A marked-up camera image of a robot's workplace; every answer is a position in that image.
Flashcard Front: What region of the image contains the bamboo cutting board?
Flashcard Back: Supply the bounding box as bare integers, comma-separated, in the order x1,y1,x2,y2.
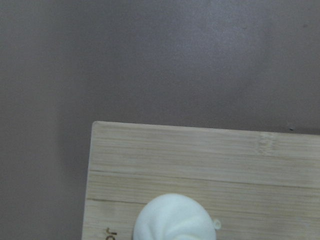
81,121,320,240

